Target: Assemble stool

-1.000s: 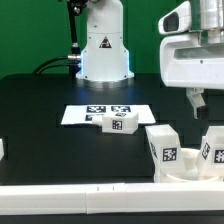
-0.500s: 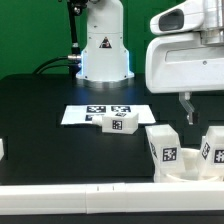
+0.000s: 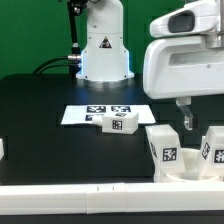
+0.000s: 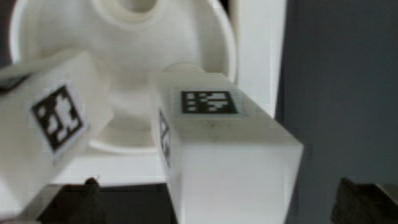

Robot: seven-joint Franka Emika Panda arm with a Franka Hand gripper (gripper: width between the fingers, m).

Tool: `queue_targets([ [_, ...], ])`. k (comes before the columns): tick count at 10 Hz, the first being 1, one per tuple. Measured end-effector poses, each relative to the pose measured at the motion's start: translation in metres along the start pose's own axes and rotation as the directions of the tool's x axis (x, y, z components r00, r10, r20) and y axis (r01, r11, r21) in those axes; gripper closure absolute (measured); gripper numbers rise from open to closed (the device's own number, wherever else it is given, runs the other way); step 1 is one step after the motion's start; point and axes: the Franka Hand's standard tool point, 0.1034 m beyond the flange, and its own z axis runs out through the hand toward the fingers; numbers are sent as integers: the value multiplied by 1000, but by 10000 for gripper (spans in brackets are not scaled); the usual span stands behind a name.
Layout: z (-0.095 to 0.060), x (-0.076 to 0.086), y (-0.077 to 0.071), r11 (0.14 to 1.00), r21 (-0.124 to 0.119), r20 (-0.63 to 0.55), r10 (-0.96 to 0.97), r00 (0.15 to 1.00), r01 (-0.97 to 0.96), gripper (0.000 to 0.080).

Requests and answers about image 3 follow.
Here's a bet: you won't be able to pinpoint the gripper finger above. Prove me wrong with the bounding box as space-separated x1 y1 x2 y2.
176 97 194 130

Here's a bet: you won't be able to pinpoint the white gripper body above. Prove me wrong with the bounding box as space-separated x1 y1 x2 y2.
143 0 224 99

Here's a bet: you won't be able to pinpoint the white round stool seat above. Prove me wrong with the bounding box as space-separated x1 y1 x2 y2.
153 148 223 183

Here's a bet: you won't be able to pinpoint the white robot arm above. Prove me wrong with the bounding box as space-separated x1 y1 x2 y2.
77 0 224 129

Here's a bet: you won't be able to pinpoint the white marker sheet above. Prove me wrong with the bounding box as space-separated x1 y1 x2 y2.
61 105 156 125

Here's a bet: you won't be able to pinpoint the white front fence bar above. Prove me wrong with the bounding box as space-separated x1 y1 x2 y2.
0 182 224 215

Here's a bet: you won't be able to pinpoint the white left fence piece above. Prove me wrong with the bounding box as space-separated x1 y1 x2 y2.
0 138 4 161

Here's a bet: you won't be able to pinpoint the black cables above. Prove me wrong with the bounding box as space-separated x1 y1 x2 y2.
32 56 83 76

